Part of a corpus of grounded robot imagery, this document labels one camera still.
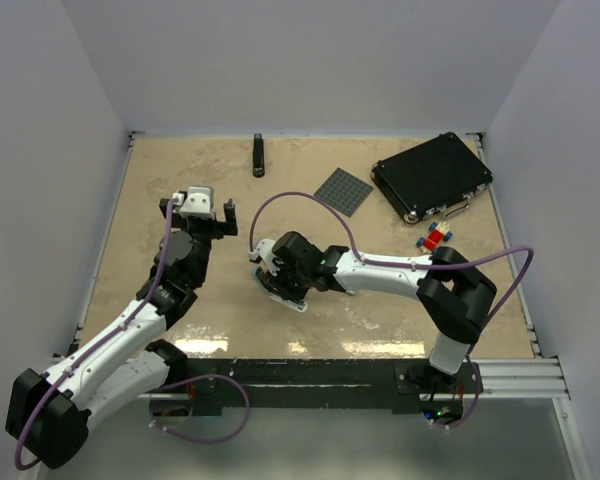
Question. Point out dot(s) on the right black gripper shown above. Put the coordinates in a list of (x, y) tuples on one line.
[(292, 294)]

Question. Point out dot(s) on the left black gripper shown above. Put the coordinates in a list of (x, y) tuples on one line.
[(227, 228)]

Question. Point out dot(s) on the light blue stapler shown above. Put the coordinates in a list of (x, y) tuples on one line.
[(258, 275)]

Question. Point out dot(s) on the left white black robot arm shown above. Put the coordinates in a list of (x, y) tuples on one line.
[(52, 413)]

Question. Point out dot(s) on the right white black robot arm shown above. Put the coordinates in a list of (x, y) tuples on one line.
[(456, 295)]

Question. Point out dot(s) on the black stapler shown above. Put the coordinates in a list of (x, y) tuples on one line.
[(258, 156)]

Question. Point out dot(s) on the grey lego baseplate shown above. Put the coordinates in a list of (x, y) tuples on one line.
[(344, 192)]

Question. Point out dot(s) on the red blue lego car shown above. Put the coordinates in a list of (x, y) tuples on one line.
[(438, 233)]

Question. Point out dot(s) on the black carrying case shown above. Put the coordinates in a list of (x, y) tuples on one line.
[(439, 176)]

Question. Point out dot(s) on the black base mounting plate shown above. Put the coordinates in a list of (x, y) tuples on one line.
[(406, 386)]

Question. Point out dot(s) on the aluminium front rail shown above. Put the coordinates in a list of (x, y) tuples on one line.
[(501, 379)]

